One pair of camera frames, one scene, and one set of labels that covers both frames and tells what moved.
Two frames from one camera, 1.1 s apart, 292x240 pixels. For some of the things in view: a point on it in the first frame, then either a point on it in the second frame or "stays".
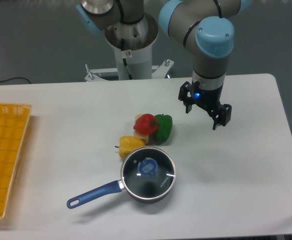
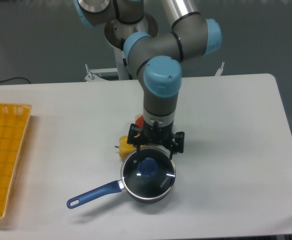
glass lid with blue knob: (148, 173) stays
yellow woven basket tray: (7, 125) stays
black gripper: (210, 99) → (157, 135)
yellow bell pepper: (128, 144) stays
